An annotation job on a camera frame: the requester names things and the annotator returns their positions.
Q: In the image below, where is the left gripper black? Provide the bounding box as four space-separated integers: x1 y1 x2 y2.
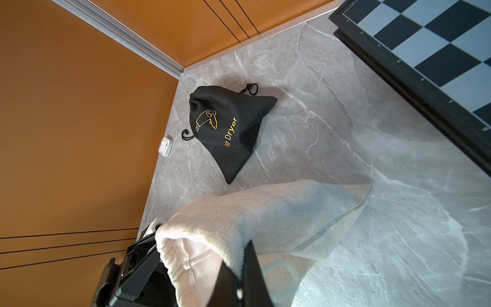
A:
91 219 239 307

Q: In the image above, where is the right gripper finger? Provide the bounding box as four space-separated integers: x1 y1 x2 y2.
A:
240 241 274 307

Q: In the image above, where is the beige drawstring bag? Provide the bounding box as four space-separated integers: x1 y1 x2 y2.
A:
155 180 371 306

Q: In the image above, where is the black cloth bag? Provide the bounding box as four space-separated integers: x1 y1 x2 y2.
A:
181 83 277 184

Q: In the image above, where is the white earbuds case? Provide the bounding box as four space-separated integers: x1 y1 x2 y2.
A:
158 136 173 157

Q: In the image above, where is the black white chessboard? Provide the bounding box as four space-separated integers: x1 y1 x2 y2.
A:
330 1 490 173

